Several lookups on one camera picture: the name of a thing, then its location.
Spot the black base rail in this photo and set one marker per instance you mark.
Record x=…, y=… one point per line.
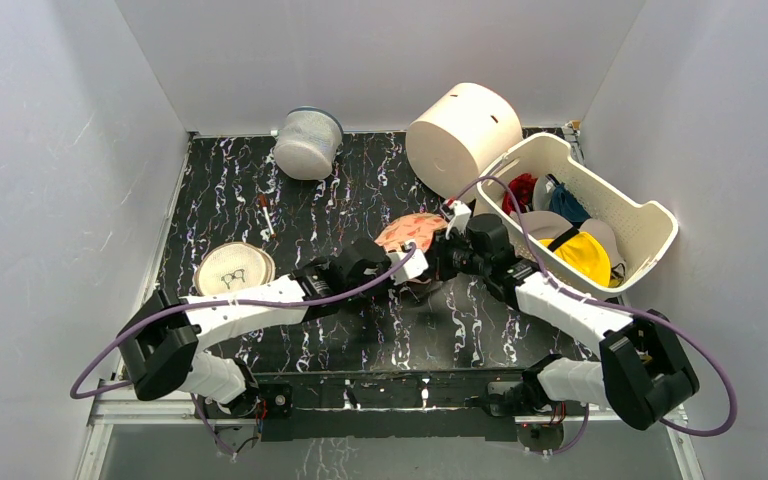
x=481, y=403

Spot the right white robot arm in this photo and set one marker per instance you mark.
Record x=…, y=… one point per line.
x=641, y=370

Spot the cream round tub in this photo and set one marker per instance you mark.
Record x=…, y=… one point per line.
x=462, y=133

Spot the blue garment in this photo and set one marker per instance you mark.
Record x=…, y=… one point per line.
x=564, y=203

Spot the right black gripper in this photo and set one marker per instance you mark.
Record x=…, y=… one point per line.
x=446, y=250

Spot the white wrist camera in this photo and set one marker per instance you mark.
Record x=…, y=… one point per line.
x=409, y=263
x=457, y=214

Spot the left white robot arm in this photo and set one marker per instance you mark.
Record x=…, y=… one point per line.
x=167, y=342

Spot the cream perforated laundry basket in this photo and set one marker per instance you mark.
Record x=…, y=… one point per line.
x=643, y=232

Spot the red garment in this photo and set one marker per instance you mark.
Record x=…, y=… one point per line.
x=520, y=195

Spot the small white red pen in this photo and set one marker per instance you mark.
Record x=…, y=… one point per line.
x=264, y=205

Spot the strawberry print mesh laundry bag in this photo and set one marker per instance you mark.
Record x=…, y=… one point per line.
x=419, y=227

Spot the yellow bra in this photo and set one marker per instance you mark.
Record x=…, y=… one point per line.
x=583, y=252

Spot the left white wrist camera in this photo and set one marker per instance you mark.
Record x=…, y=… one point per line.
x=409, y=263

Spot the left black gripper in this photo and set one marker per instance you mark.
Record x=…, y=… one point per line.
x=384, y=266

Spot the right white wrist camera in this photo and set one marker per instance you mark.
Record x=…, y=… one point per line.
x=457, y=214

